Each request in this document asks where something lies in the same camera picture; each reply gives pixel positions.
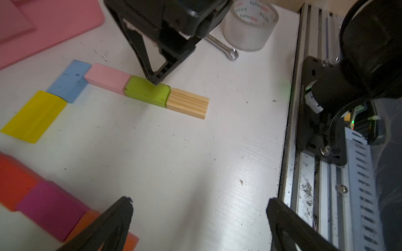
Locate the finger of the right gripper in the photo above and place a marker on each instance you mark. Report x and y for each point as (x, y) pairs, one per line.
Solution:
(136, 41)
(170, 64)

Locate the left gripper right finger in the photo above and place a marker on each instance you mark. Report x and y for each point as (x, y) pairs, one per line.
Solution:
(290, 232)

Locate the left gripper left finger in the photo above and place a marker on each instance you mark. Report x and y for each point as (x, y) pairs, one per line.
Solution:
(108, 232)

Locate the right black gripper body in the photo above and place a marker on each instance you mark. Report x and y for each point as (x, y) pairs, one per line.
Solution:
(175, 26)

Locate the green block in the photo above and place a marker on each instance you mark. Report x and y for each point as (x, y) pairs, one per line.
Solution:
(141, 89)

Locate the orange block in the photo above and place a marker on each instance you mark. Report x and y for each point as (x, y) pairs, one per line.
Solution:
(89, 217)

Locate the light pink block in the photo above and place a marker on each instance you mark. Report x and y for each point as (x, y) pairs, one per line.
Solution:
(107, 78)

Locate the natural wood block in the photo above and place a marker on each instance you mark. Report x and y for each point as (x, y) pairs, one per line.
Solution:
(187, 103)

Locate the magenta block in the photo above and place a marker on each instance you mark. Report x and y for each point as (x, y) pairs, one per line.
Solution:
(53, 209)

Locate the blue block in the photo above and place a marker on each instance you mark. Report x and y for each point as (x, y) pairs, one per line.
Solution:
(71, 82)

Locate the red block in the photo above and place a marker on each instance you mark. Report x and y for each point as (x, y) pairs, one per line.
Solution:
(16, 181)

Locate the yellow block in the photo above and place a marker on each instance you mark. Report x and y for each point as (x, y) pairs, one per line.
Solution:
(31, 122)

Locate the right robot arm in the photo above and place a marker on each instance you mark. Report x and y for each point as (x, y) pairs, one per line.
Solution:
(327, 175)

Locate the small hex key tool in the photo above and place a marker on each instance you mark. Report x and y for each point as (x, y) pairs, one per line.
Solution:
(231, 53)

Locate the white tape roll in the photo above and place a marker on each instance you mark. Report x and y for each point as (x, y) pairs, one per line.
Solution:
(249, 24)

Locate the pink plastic storage box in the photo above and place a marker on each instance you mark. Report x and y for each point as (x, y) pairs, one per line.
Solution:
(29, 27)

